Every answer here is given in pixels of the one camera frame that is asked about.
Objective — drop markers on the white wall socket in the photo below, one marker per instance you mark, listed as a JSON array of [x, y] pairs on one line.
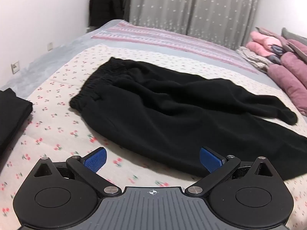
[[50, 46], [15, 67]]

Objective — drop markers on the light grey bed cover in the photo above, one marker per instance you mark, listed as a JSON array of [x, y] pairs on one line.
[[60, 50]]

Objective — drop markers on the hanging black coat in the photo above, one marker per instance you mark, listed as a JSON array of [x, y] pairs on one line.
[[103, 7]]

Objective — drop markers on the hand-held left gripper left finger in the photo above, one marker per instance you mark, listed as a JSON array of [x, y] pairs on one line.
[[95, 159]]

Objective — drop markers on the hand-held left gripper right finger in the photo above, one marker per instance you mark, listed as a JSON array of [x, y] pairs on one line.
[[211, 159]]

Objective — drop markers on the cherry print bed sheet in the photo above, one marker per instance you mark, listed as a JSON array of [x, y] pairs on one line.
[[60, 115]]

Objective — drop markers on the grey striped knit cloth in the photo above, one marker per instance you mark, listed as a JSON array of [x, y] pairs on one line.
[[254, 58]]

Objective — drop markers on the pink striped blanket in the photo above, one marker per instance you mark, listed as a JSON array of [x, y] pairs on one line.
[[168, 38]]

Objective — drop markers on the folded black cloth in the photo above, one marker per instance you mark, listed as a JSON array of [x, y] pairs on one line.
[[12, 115]]

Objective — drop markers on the black pants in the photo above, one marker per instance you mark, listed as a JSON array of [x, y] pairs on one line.
[[153, 110]]

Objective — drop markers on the folded blue grey garment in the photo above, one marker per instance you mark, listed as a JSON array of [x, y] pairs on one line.
[[275, 50]]

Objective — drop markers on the grey star print curtain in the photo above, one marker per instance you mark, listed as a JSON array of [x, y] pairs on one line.
[[191, 7]]

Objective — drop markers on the pile of pink purple bedding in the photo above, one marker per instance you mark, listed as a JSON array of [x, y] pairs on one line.
[[287, 74]]

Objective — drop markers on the folded pink fleece garment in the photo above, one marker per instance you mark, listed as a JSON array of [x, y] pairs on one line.
[[260, 44]]

